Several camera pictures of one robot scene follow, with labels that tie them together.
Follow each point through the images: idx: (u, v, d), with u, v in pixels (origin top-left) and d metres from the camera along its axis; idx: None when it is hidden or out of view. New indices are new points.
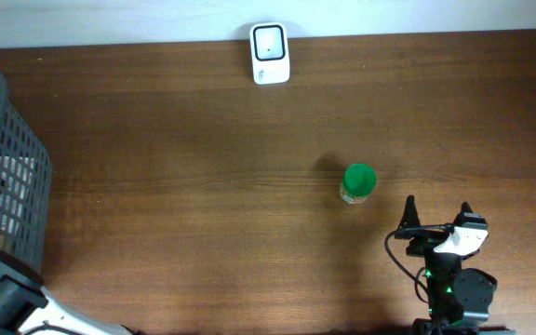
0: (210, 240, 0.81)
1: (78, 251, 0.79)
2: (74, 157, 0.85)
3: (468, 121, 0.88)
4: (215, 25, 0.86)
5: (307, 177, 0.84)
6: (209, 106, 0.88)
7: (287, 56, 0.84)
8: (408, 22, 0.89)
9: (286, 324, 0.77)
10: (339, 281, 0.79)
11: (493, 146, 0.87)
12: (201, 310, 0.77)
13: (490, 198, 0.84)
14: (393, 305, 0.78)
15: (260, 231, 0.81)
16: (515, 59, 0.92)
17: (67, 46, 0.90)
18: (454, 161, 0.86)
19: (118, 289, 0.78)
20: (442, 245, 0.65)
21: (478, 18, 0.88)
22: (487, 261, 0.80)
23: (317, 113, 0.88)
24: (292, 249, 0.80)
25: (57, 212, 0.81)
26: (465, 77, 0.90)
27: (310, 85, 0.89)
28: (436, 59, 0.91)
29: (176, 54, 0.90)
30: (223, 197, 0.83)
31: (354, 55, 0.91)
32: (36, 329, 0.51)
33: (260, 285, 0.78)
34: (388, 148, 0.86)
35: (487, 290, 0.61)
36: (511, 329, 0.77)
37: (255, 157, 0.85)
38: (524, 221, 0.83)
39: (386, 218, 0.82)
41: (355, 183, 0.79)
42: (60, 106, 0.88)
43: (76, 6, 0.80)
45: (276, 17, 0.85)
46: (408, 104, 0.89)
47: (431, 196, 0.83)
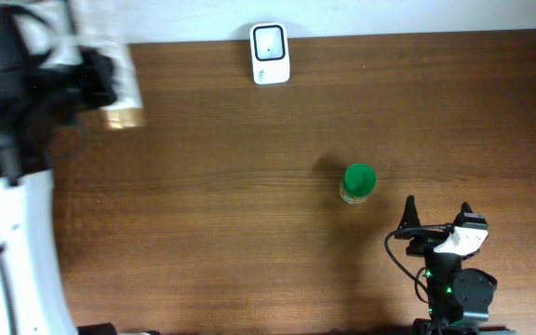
0: (210, 240, 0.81)
1: (78, 252, 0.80)
2: None
3: (468, 121, 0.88)
4: (215, 25, 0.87)
5: (307, 177, 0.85)
6: (209, 106, 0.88)
7: (287, 56, 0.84)
8: (408, 23, 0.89)
9: (286, 324, 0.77)
10: (339, 281, 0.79)
11: (493, 146, 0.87)
12: (201, 311, 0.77)
13: (490, 199, 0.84)
14: (392, 305, 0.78)
15: (260, 231, 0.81)
16: (515, 60, 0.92)
17: None
18: (453, 161, 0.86)
19: (118, 290, 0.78)
20: (442, 245, 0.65)
21: (477, 18, 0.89)
22: (487, 261, 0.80)
23: (317, 113, 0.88)
24: (292, 249, 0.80)
25: (56, 213, 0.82)
26: (464, 77, 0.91)
27: (310, 85, 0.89)
28: (435, 58, 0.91)
29: (175, 54, 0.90)
30: (223, 197, 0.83)
31: (354, 56, 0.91)
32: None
33: (260, 285, 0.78)
34: (387, 149, 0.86)
35: (486, 290, 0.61)
36: (512, 329, 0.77)
37: (255, 158, 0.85)
38: (524, 221, 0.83)
39: (386, 218, 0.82)
41: (354, 183, 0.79)
42: None
43: None
45: (276, 17, 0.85)
46: (408, 104, 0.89)
47: (431, 196, 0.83)
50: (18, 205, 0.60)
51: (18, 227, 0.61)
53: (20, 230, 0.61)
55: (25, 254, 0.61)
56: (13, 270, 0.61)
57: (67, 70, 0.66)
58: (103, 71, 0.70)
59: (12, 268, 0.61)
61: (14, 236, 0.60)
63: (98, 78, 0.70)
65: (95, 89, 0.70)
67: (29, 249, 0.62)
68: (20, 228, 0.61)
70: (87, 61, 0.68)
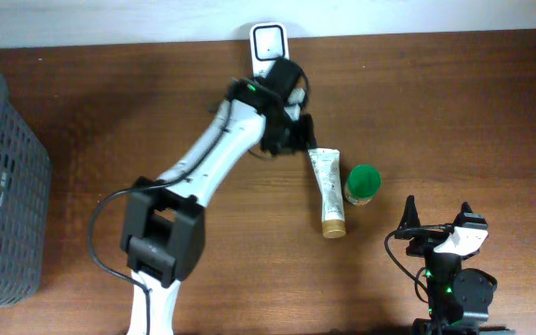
0: (210, 240, 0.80)
1: (77, 252, 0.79)
2: (74, 157, 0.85)
3: (469, 121, 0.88)
4: (215, 25, 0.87)
5: (307, 177, 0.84)
6: (209, 106, 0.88)
7: (287, 55, 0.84)
8: (408, 23, 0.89)
9: (286, 324, 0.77)
10: (339, 281, 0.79)
11: (494, 146, 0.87)
12: (201, 311, 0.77)
13: (489, 198, 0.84)
14: (393, 305, 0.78)
15: (260, 231, 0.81)
16: (515, 60, 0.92)
17: (66, 47, 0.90)
18: (454, 161, 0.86)
19: (117, 291, 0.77)
20: (442, 245, 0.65)
21: (476, 19, 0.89)
22: (487, 261, 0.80)
23: (317, 113, 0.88)
24: (292, 249, 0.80)
25: (55, 213, 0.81)
26: (464, 77, 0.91)
27: (310, 85, 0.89)
28: (435, 58, 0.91)
29: (175, 53, 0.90)
30: (224, 197, 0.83)
31: (354, 56, 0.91)
32: (166, 262, 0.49)
33: (260, 285, 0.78)
34: (388, 149, 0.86)
35: (486, 290, 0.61)
36: (512, 329, 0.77)
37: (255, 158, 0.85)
38: (523, 221, 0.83)
39: (386, 218, 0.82)
41: (356, 182, 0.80)
42: (59, 106, 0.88)
43: (75, 7, 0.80)
45: (276, 18, 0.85)
46: (407, 104, 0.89)
47: (431, 196, 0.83)
50: (254, 128, 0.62)
51: (246, 133, 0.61)
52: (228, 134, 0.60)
53: (244, 133, 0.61)
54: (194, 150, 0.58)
55: (233, 148, 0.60)
56: (226, 149, 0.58)
57: (297, 119, 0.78)
58: (308, 130, 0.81)
59: (226, 146, 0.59)
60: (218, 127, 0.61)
61: (237, 134, 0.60)
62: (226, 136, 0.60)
63: (300, 132, 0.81)
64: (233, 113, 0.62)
65: (297, 140, 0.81)
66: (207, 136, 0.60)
67: (234, 152, 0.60)
68: (244, 142, 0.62)
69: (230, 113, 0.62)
70: (304, 119, 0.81)
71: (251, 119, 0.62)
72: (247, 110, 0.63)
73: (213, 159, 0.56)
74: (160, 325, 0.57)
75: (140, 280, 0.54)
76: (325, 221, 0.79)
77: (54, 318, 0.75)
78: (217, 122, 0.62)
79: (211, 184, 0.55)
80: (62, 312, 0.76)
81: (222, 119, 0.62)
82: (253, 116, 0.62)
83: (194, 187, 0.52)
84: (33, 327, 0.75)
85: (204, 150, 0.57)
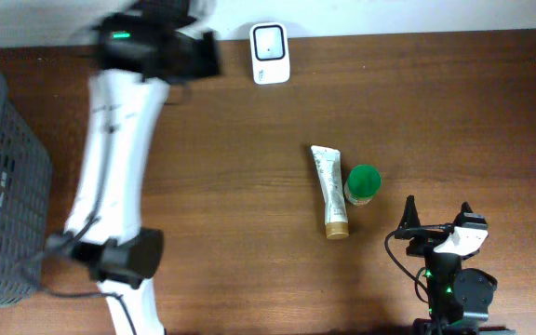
0: (210, 240, 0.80)
1: None
2: (74, 158, 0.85)
3: (469, 121, 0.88)
4: (215, 25, 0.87)
5: (307, 177, 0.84)
6: (208, 106, 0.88)
7: (287, 55, 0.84)
8: (408, 23, 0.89)
9: (286, 324, 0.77)
10: (339, 281, 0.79)
11: (494, 146, 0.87)
12: (201, 311, 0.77)
13: (489, 198, 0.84)
14: (393, 305, 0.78)
15: (260, 231, 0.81)
16: (515, 59, 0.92)
17: (66, 47, 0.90)
18: (454, 161, 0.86)
19: None
20: (442, 245, 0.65)
21: (476, 18, 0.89)
22: (487, 261, 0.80)
23: (317, 113, 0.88)
24: (292, 249, 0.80)
25: (55, 213, 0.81)
26: (464, 76, 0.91)
27: (310, 85, 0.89)
28: (435, 58, 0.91)
29: None
30: (223, 197, 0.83)
31: (354, 56, 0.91)
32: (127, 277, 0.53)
33: (260, 284, 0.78)
34: (388, 149, 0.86)
35: (486, 290, 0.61)
36: (512, 329, 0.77)
37: (254, 157, 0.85)
38: (524, 221, 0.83)
39: (386, 218, 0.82)
41: (356, 182, 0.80)
42: (59, 106, 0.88)
43: (75, 7, 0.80)
45: (276, 17, 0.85)
46: (407, 104, 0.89)
47: (431, 196, 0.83)
50: (142, 97, 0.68)
51: (133, 116, 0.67)
52: (118, 134, 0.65)
53: (132, 120, 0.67)
54: (93, 175, 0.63)
55: (125, 143, 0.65)
56: (121, 150, 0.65)
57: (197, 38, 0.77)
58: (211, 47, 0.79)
59: (121, 147, 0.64)
60: (102, 126, 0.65)
61: (127, 124, 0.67)
62: (119, 133, 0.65)
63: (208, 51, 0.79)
64: (109, 100, 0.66)
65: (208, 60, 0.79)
66: (98, 139, 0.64)
67: (131, 142, 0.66)
68: (130, 116, 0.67)
69: (109, 100, 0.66)
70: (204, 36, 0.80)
71: (136, 94, 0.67)
72: (125, 92, 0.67)
73: (113, 169, 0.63)
74: (143, 323, 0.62)
75: (110, 291, 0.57)
76: (328, 222, 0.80)
77: (54, 317, 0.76)
78: (98, 116, 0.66)
79: (121, 203, 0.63)
80: (62, 312, 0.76)
81: (107, 109, 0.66)
82: (140, 87, 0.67)
83: (104, 218, 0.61)
84: (33, 327, 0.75)
85: (100, 165, 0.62)
